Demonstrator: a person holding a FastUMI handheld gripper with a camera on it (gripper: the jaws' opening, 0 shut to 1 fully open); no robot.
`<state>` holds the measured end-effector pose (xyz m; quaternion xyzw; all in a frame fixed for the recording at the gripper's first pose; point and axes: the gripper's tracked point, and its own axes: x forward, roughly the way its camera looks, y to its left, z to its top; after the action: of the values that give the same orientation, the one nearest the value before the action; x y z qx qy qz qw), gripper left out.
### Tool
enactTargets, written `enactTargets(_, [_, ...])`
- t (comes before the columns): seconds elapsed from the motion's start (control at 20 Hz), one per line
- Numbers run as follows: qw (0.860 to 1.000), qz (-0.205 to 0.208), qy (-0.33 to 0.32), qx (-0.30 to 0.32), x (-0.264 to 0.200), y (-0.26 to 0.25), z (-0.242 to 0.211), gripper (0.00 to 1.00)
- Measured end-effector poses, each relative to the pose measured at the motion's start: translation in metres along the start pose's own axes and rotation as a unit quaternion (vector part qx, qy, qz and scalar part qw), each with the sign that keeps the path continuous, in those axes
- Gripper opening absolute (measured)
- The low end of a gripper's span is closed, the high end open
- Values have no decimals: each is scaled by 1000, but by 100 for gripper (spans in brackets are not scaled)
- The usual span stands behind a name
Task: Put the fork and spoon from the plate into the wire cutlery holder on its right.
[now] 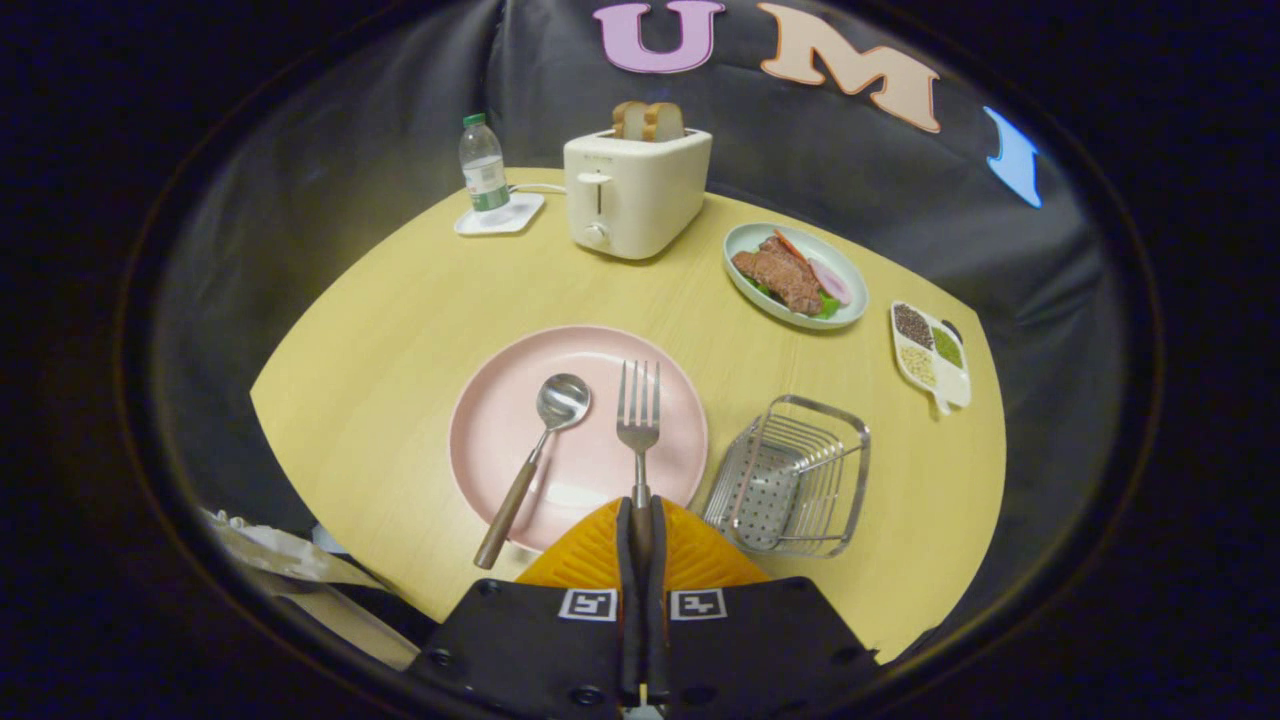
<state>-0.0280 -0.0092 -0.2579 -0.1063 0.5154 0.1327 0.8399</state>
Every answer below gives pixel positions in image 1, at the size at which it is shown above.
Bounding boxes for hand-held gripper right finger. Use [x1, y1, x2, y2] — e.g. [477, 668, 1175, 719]
[640, 496, 881, 713]

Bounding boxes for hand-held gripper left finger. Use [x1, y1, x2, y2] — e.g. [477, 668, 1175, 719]
[405, 497, 641, 713]

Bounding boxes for metal fork wooden handle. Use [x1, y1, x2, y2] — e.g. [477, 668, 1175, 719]
[616, 360, 663, 583]

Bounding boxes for pink round plate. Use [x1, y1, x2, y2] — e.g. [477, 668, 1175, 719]
[449, 325, 709, 554]

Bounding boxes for green lettuce leaf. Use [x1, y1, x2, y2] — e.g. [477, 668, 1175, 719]
[745, 275, 843, 321]

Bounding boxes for cooked meat slices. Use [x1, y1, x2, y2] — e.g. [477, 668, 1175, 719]
[731, 236, 824, 316]

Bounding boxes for pink ham slice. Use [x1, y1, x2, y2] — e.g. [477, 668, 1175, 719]
[808, 257, 854, 307]

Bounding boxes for pale green plate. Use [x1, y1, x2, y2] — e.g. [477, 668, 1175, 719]
[722, 222, 870, 331]

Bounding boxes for white divided condiment dish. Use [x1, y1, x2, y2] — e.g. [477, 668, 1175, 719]
[890, 300, 973, 416]

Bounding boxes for white square coaster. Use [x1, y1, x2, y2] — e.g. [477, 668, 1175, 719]
[454, 192, 547, 237]

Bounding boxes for white toaster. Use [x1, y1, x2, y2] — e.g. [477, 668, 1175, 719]
[563, 127, 714, 262]

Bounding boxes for clear plastic water bottle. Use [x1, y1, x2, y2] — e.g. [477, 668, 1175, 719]
[459, 113, 511, 213]

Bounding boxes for black backdrop cloth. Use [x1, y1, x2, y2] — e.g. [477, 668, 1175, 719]
[150, 0, 1131, 661]

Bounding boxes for metal spoon wooden handle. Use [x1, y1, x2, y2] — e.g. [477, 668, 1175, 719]
[473, 373, 593, 571]

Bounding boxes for metal wire basket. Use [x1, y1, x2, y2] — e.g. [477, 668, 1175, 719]
[703, 394, 872, 559]

